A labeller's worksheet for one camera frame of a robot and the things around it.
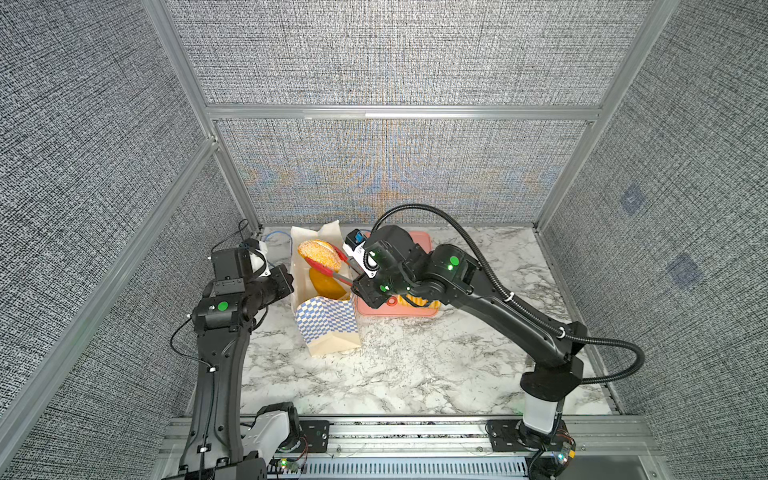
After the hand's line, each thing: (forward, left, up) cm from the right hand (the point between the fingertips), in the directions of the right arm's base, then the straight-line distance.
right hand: (360, 278), depth 66 cm
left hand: (+4, +17, -4) cm, 18 cm away
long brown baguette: (+13, +13, -22) cm, 29 cm away
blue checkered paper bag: (-2, +10, -19) cm, 21 cm away
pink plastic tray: (+10, -7, -30) cm, 33 cm away
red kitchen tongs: (+2, +7, 0) cm, 7 cm away
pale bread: (+6, +9, +2) cm, 11 cm away
